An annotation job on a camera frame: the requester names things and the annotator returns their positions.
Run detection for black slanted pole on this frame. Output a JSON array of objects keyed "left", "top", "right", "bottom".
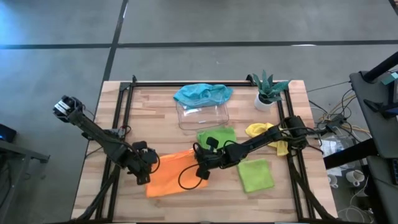
[{"left": 363, "top": 51, "right": 398, "bottom": 83}]

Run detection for bright green microfiber towel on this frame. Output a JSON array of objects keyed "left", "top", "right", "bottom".
[{"left": 197, "top": 126, "right": 238, "bottom": 150}]

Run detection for teal object on desk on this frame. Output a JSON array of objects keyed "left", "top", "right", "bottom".
[{"left": 381, "top": 71, "right": 398, "bottom": 86}]

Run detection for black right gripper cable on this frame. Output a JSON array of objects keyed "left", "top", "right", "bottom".
[{"left": 177, "top": 163, "right": 205, "bottom": 190}]

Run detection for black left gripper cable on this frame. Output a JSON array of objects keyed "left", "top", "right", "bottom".
[{"left": 149, "top": 152, "right": 161, "bottom": 174}]

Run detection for pale lime green microfiber towel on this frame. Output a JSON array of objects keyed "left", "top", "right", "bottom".
[{"left": 236, "top": 158, "right": 276, "bottom": 194}]

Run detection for white paper sheet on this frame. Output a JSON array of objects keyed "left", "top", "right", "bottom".
[{"left": 326, "top": 166, "right": 343, "bottom": 177}]

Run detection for white mug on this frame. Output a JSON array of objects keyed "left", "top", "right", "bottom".
[
  {"left": 345, "top": 169, "right": 365, "bottom": 187},
  {"left": 328, "top": 174, "right": 340, "bottom": 189}
]

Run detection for blue microfiber towel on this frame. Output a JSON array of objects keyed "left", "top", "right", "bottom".
[{"left": 173, "top": 83, "right": 234, "bottom": 110}]

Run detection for orange microfiber towel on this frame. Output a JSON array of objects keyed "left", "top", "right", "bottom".
[{"left": 145, "top": 149, "right": 209, "bottom": 198}]

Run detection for green plant in white pot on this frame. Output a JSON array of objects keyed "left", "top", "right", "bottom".
[{"left": 252, "top": 70, "right": 292, "bottom": 112}]

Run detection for black device on desk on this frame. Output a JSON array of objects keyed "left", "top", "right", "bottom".
[{"left": 363, "top": 98, "right": 398, "bottom": 119}]

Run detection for white plastic bag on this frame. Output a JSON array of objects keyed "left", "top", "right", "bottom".
[{"left": 320, "top": 138, "right": 346, "bottom": 158}]

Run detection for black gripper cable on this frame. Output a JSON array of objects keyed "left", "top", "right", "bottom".
[
  {"left": 177, "top": 163, "right": 205, "bottom": 190},
  {"left": 149, "top": 152, "right": 161, "bottom": 174}
]

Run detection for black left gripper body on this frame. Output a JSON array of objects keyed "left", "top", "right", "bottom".
[{"left": 126, "top": 141, "right": 152, "bottom": 186}]

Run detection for black aluminium table frame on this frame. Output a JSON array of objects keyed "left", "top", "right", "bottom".
[{"left": 72, "top": 74, "right": 340, "bottom": 223}]

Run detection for black box with blue light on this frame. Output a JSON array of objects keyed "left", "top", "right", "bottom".
[{"left": 0, "top": 123, "right": 18, "bottom": 144}]

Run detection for yellow floor cable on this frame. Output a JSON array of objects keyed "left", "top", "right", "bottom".
[{"left": 318, "top": 95, "right": 373, "bottom": 138}]

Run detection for clear plastic bin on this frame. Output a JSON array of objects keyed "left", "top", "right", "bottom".
[{"left": 176, "top": 101, "right": 230, "bottom": 131}]

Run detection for black power box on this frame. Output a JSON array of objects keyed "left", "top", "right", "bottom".
[{"left": 323, "top": 113, "right": 348, "bottom": 128}]

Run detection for yellow microfiber towel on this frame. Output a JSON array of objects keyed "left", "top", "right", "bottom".
[{"left": 244, "top": 122, "right": 290, "bottom": 157}]

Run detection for black metal floor beam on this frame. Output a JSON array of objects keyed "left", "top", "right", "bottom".
[{"left": 323, "top": 138, "right": 379, "bottom": 170}]

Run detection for black side desk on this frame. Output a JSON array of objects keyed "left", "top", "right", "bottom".
[{"left": 349, "top": 70, "right": 398, "bottom": 224}]

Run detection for dark metal cart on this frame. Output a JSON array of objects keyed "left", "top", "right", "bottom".
[{"left": 0, "top": 138, "right": 50, "bottom": 224}]

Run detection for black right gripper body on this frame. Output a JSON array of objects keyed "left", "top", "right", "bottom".
[{"left": 195, "top": 136, "right": 233, "bottom": 180}]

